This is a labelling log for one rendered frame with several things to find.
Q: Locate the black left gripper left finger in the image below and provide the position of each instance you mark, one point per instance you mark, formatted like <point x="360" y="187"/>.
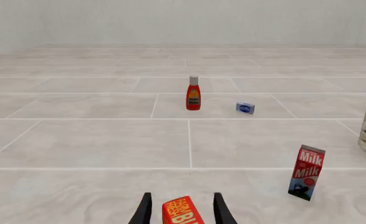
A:
<point x="143" y="212"/>

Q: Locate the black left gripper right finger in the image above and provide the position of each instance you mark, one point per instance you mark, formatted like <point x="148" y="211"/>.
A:
<point x="222" y="212"/>

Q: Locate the red milk carton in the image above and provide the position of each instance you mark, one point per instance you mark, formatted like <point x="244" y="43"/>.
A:
<point x="307" y="173"/>

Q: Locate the red box with yellow print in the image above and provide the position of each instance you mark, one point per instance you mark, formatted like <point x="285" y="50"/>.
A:
<point x="180" y="212"/>

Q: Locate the small blue box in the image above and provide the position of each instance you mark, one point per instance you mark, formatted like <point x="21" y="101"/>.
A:
<point x="245" y="108"/>

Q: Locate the red ketchup bottle grey cap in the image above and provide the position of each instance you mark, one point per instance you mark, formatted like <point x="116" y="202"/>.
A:
<point x="194" y="96"/>

